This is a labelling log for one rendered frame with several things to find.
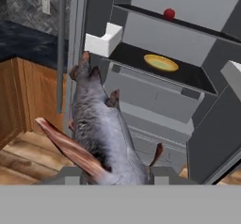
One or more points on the grey fridge drawer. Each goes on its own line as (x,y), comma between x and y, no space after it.
(157,92)

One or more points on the white fridge door bin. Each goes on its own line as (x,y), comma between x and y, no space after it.
(232,77)
(102,42)

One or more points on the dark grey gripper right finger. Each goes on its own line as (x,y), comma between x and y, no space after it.
(166,175)

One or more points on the white wall socket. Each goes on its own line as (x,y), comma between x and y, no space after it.
(46,5)

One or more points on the yellow plate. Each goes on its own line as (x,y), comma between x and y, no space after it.
(161,62)

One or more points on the red apple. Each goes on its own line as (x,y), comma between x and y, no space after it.
(169,14)

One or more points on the wooden base cupboard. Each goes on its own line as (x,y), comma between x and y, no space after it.
(25,99)

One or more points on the grey open fridge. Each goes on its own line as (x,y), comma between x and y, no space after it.
(175,36)

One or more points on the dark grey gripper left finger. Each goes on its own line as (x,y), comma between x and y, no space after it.
(70,175)

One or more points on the grey fridge door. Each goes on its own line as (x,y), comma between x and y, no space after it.
(216,133)
(77,20)

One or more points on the grey fish with reddish fins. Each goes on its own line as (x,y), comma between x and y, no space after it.
(100,130)

